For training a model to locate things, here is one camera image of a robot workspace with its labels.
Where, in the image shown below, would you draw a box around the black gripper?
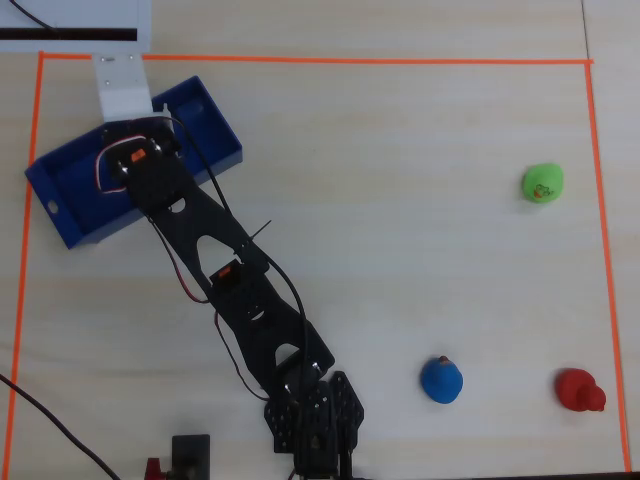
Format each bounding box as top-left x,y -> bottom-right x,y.
97,115 -> 194,214

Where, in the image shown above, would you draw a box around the blue plastic box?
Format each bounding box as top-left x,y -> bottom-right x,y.
24,74 -> 244,250

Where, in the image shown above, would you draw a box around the blue rubber duck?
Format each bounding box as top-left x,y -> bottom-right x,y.
419,355 -> 465,405

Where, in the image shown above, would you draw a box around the green rubber duck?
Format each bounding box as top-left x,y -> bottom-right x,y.
521,162 -> 565,204

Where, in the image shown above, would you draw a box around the red rubber duck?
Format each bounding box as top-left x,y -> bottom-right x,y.
554,367 -> 607,413

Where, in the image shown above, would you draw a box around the white paper with black bar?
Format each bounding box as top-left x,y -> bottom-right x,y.
0,0 -> 151,55

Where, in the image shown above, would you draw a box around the orange tape strip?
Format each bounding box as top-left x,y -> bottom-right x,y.
38,52 -> 595,66
3,52 -> 46,480
584,60 -> 632,474

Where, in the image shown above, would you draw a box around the white red servo wire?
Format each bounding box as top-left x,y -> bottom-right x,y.
95,133 -> 151,196

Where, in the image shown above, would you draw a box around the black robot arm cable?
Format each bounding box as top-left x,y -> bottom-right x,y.
167,117 -> 321,381

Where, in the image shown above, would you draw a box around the dark red servo wire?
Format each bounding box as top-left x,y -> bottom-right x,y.
149,214 -> 211,306
213,310 -> 274,401

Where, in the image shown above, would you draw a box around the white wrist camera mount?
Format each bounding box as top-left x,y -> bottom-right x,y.
91,52 -> 154,122

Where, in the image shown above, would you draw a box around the thin black cable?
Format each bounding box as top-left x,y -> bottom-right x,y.
8,0 -> 57,32

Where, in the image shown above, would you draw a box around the long black camera cable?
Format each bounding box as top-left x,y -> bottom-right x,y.
0,372 -> 124,480

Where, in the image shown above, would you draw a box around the black camera stand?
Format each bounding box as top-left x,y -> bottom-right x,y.
171,433 -> 212,480

